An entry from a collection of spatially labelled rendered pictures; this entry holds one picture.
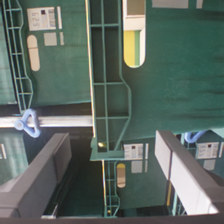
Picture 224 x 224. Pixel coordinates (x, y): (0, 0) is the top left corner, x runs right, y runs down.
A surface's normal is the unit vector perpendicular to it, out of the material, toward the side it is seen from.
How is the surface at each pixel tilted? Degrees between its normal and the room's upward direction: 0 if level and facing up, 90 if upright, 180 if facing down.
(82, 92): 92
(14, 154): 98
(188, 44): 95
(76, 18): 94
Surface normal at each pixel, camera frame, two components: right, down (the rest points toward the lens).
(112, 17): 0.07, 0.27
